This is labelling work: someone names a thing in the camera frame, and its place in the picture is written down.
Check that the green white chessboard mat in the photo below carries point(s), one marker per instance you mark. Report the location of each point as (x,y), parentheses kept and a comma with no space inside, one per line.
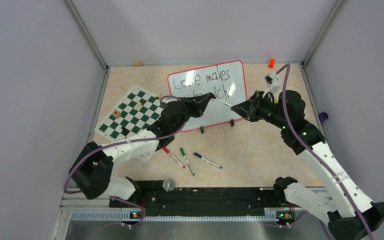
(131,121)

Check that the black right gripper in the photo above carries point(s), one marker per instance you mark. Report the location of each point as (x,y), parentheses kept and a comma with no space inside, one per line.
(249,109)

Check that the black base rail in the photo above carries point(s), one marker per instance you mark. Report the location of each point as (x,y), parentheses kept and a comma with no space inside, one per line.
(206,201)

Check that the small beige wooden piece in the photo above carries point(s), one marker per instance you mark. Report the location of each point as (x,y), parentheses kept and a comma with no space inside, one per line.
(138,106)

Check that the wooden letter tile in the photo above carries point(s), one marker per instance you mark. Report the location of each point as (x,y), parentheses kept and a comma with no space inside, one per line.
(116,114)

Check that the blue whiteboard marker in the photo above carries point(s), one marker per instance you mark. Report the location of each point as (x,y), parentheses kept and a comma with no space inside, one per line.
(207,160)

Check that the right black whiteboard foot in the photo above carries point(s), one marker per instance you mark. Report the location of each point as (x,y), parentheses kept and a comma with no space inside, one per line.
(232,122)

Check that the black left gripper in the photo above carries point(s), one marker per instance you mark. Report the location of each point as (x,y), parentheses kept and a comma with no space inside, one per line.
(197,109)

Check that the clear round knob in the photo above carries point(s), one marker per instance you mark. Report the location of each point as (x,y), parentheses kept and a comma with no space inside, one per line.
(169,185)

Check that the green whiteboard marker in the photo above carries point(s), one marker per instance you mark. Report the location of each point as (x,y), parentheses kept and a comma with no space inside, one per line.
(187,161)

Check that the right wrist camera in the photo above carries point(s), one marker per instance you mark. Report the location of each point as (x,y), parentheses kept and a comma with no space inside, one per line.
(272,83)

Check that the black whiteboard marker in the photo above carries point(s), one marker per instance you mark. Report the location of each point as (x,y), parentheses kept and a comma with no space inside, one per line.
(225,103)

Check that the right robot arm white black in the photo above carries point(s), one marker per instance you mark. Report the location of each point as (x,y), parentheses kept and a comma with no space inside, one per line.
(348,212)

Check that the red whiteboard marker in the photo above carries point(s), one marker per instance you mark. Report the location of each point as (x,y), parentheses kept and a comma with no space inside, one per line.
(174,157)

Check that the orange toy block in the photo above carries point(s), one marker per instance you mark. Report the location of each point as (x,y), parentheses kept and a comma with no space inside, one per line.
(271,63)

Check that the wine cork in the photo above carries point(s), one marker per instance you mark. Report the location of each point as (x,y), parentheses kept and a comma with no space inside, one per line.
(137,64)

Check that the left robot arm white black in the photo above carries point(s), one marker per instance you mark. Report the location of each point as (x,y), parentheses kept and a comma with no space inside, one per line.
(93,170)

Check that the purple toy block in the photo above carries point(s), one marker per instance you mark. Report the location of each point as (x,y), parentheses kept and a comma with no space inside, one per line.
(323,116)

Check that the pink framed whiteboard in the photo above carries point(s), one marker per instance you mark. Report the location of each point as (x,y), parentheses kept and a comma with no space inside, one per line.
(225,80)

